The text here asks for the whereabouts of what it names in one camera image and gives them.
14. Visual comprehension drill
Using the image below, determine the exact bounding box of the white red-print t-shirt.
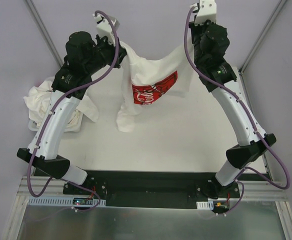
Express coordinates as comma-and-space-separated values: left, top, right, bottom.
116, 42, 194, 133

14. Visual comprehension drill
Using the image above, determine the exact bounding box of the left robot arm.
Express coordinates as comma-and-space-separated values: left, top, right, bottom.
17, 31, 126, 195

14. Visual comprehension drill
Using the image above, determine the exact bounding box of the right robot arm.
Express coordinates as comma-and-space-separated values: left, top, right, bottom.
188, 20, 276, 198

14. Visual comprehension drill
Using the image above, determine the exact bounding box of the white t-shirt pile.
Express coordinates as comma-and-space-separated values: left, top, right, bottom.
23, 80, 101, 133

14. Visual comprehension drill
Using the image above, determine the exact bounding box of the white plastic laundry basket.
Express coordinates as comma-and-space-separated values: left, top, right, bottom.
28, 119, 45, 132

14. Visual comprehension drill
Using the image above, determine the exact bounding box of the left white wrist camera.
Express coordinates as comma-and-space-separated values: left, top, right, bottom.
94, 14, 120, 40

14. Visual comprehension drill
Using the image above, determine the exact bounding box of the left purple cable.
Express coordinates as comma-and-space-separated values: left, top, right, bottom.
27, 10, 121, 198

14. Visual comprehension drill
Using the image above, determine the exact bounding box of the purple cable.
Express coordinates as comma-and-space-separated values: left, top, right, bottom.
184, 5, 292, 190
27, 10, 121, 198

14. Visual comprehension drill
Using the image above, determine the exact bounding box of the right aluminium frame post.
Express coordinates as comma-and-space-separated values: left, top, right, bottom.
239, 0, 289, 76

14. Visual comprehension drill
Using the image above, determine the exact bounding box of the aluminium frame post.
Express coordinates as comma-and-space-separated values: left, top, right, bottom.
23, 0, 64, 67
239, 0, 289, 76

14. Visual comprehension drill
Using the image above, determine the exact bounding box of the left aluminium frame post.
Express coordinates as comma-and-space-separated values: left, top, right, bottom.
23, 0, 64, 67

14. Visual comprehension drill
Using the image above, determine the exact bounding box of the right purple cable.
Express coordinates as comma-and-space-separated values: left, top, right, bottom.
184, 5, 292, 190

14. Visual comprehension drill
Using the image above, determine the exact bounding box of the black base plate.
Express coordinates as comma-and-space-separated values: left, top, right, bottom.
63, 170, 240, 209

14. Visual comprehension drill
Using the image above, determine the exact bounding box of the aluminium front rail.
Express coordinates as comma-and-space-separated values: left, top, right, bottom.
30, 176, 288, 202

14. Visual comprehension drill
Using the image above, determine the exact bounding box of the left white cable duct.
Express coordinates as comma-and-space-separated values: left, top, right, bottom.
28, 196, 106, 208

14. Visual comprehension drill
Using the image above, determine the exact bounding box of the white cable duct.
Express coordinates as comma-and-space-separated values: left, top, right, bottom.
28, 196, 106, 208
196, 200, 214, 211

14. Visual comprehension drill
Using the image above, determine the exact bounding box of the right white cable duct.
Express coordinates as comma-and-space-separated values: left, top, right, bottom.
196, 200, 214, 211

